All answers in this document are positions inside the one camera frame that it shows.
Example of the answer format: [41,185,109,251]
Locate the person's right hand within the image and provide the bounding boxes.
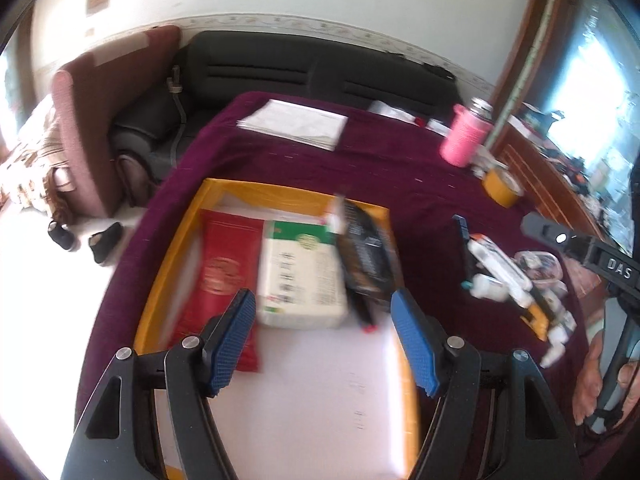
[572,327,636,428]

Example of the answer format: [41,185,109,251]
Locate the black marker red cap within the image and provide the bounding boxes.
[347,290,378,335]

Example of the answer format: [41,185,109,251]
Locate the shallow yellow cardboard tray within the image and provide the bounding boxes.
[134,178,421,480]

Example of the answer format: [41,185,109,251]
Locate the black marker blue cap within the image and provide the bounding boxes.
[451,214,475,286]

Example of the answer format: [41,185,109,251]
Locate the plain white plastic bottle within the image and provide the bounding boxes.
[462,274,507,302]

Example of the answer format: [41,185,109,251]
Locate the clear plastic bag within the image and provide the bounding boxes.
[514,251,564,286]

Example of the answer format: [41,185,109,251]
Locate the red foil packet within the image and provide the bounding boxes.
[167,208,264,373]

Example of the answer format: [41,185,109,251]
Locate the striped patterned blanket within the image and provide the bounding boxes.
[0,95,71,211]

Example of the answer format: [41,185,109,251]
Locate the white green medicine box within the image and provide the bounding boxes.
[256,220,349,330]

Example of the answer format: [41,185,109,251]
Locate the yellow tape roll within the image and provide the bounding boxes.
[481,167,525,208]

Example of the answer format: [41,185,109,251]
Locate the black marker orange caps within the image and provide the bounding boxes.
[520,285,550,342]

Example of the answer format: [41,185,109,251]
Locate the white paper sheets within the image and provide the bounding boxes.
[236,99,349,152]

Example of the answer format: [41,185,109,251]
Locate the black leather sofa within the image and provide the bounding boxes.
[110,30,463,183]

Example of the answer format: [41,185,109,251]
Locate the wooden cabinet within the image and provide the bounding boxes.
[487,0,640,261]

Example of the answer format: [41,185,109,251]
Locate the maroon armchair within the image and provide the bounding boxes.
[50,25,182,218]

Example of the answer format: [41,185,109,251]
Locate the pink sleeved bottle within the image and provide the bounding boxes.
[440,99,496,167]

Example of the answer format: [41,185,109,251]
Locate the grey strap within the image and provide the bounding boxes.
[167,65,190,161]

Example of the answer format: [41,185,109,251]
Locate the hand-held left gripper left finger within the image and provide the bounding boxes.
[60,287,258,480]

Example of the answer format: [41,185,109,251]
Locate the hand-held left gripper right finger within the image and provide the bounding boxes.
[390,287,583,480]

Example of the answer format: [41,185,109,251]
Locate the black snack packet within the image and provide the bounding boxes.
[332,195,401,306]

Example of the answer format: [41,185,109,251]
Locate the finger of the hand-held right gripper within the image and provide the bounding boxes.
[520,211,596,265]

